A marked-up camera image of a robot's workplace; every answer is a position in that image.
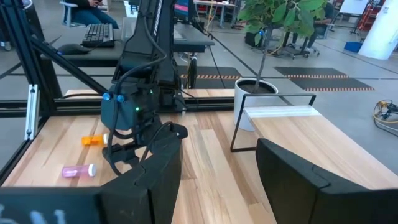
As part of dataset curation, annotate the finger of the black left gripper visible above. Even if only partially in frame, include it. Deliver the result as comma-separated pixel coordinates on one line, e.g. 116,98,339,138
170,124,189,139
103,143,141,164

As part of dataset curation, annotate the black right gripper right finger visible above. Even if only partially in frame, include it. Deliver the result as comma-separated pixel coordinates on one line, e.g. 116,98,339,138
255,138,398,224

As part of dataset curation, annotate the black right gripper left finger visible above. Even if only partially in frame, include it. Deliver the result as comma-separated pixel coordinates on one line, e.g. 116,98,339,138
0,135,183,224

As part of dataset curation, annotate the orange medicine bottle white cap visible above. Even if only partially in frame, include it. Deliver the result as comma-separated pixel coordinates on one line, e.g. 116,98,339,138
81,133,109,147

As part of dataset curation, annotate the pink medicine bottle white cap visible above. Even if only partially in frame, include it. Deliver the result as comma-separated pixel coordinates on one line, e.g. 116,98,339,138
61,164,97,179

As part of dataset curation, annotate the white plant pot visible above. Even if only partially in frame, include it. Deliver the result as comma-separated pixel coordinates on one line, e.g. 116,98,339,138
233,77,279,132

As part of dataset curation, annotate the black floor mat striped edge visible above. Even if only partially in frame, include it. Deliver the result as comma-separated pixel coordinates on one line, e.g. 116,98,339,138
289,77,376,93
177,65,243,90
274,66,351,79

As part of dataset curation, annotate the grey desk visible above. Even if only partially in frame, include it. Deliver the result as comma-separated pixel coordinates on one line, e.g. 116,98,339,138
40,23,215,68

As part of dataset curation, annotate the black keyboard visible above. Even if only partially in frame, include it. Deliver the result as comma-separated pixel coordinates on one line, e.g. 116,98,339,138
80,22,115,49

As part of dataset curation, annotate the black computer mouse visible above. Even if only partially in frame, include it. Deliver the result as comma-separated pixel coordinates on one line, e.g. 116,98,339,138
57,43,91,56

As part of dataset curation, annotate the person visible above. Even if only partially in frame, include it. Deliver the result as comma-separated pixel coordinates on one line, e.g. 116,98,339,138
65,0,119,30
290,2,335,44

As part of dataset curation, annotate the white chair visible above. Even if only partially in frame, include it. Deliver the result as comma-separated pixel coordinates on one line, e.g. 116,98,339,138
58,1,78,27

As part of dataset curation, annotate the blue bin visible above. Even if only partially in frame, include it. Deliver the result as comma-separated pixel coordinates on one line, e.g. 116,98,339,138
343,41,364,54

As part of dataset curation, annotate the green leafy plant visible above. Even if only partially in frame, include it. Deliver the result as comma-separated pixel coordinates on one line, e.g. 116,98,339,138
238,0,327,94

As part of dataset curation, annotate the white round column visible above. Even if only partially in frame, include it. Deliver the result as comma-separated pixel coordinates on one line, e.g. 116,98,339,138
357,0,398,60

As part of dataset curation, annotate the whiteboard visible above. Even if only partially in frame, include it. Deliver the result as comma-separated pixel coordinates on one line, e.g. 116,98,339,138
338,0,369,15

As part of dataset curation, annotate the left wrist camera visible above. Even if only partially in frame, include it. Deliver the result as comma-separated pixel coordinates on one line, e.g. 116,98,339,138
101,83,139,131

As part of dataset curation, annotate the black aluminium table frame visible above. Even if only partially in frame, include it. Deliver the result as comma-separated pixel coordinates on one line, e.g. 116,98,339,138
0,0,236,186

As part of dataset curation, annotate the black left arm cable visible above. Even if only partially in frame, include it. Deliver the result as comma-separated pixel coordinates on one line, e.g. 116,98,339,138
107,12,169,177

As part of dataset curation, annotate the wooden shelf black metal frame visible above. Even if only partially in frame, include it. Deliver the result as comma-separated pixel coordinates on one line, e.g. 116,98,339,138
229,93,398,191

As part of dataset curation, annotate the silver aluminium bracket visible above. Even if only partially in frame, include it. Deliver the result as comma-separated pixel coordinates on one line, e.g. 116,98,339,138
24,83,40,141

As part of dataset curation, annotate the yellow cable bundle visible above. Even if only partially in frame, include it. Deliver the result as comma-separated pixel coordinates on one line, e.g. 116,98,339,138
373,99,398,138

